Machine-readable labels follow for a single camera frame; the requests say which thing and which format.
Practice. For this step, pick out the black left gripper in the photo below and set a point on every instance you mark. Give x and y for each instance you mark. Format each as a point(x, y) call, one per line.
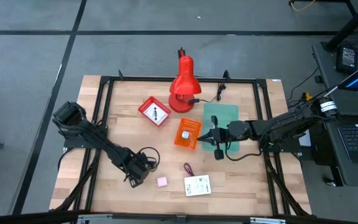
point(138, 171)

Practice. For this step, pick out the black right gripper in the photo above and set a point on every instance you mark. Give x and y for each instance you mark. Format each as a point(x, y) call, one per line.
point(235, 132)

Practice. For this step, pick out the pink wall charger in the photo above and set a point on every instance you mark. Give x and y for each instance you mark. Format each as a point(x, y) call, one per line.
point(162, 181)

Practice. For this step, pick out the small white cube charger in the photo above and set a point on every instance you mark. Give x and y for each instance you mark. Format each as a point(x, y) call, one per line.
point(185, 134)

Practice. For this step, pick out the white printed box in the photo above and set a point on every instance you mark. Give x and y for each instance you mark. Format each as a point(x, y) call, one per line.
point(197, 185)

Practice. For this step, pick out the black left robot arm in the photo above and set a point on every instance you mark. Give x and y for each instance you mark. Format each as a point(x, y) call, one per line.
point(82, 127)

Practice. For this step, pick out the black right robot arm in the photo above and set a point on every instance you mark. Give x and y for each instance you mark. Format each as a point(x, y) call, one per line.
point(284, 124)

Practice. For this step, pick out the orange plastic basket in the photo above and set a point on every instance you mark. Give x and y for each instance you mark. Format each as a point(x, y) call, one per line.
point(194, 127)

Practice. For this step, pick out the green translucent mat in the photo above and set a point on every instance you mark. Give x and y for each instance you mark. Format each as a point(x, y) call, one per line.
point(225, 112)

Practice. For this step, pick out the red desk lamp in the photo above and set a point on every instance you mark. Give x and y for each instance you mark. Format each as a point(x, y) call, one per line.
point(185, 81)

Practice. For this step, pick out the silver metal bar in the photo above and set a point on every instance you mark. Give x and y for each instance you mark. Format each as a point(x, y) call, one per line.
point(179, 219)

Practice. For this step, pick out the red plastic basket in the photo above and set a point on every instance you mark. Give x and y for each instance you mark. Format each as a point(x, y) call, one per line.
point(145, 107)

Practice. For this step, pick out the grey side desk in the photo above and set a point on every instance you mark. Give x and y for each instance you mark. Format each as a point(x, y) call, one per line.
point(346, 105)

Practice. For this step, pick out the black power adapter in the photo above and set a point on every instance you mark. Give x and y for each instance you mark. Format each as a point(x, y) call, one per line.
point(348, 57)

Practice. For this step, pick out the black frame clamp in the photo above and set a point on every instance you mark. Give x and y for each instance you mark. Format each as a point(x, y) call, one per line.
point(121, 75)
point(226, 75)

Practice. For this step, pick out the black aluminium table frame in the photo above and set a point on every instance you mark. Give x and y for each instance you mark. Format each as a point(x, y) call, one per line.
point(154, 79)

